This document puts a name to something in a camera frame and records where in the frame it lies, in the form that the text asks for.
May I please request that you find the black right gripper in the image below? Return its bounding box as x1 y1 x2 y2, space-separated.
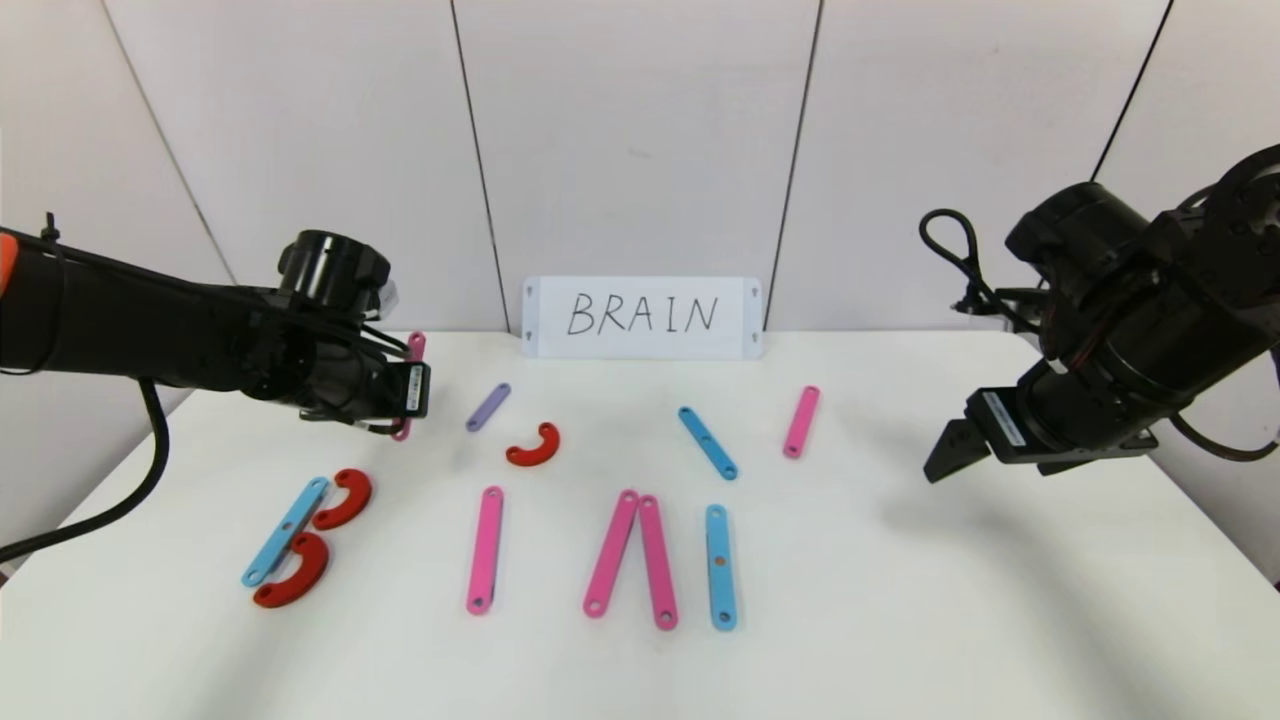
922 353 1160 484

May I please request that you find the long pink bar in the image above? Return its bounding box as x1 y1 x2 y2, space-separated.
390 332 428 442
465 486 506 615
638 495 680 631
583 489 640 618

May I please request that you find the white sign card reading BRAIN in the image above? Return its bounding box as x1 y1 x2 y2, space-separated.
522 277 764 360

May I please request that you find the short pink bar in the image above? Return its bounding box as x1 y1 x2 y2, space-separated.
782 386 821 460

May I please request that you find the short blue bar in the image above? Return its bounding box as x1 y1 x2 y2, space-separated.
678 406 740 481

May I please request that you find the long blue bar orange dot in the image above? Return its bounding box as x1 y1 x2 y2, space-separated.
705 504 739 632

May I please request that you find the small red arc piece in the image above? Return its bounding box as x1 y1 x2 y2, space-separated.
505 421 562 468

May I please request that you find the short purple bar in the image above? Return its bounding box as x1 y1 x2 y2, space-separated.
466 383 512 433

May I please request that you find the medium red arc piece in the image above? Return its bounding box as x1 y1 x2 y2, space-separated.
312 468 374 531

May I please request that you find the large red arc piece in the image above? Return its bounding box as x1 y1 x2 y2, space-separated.
252 531 331 610

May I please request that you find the long plain blue bar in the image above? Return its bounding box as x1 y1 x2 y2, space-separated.
241 476 331 588

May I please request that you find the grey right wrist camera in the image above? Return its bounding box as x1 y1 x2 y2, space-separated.
975 288 1051 336

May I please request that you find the black looped camera cable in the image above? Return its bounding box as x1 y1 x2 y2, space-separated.
918 208 1046 336

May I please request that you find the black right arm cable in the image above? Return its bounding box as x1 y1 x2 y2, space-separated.
1168 410 1280 464

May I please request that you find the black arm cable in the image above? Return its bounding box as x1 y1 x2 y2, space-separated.
0 380 168 563
1168 410 1280 464

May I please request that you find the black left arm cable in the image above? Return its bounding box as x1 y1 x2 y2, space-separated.
0 380 168 563

